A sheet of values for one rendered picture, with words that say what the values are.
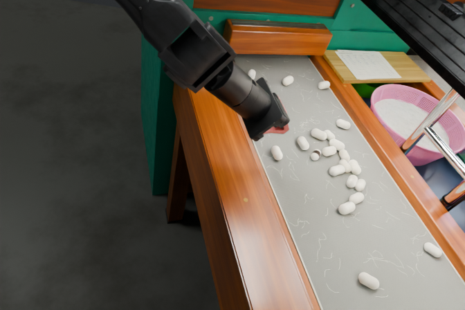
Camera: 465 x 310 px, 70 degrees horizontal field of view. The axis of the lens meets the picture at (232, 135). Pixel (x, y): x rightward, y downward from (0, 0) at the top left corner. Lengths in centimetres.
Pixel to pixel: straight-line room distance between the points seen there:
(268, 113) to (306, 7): 52
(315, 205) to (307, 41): 47
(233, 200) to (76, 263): 88
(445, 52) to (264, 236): 40
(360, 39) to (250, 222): 75
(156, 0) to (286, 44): 58
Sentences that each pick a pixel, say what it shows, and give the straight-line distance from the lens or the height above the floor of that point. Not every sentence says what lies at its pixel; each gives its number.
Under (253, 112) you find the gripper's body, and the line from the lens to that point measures 52.
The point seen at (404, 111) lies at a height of 74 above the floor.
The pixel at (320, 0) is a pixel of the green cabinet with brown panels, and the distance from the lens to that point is 101.
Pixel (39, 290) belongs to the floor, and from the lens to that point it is 138.
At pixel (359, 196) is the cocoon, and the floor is 76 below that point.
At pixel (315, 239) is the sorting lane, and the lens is 65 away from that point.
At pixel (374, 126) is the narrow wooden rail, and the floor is 76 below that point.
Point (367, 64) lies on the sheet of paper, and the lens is 111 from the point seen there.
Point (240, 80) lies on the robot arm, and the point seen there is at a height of 99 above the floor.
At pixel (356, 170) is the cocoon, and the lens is 78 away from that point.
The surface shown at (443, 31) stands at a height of 109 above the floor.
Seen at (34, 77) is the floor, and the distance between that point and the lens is 209.
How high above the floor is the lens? 127
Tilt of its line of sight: 45 degrees down
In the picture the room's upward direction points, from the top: 17 degrees clockwise
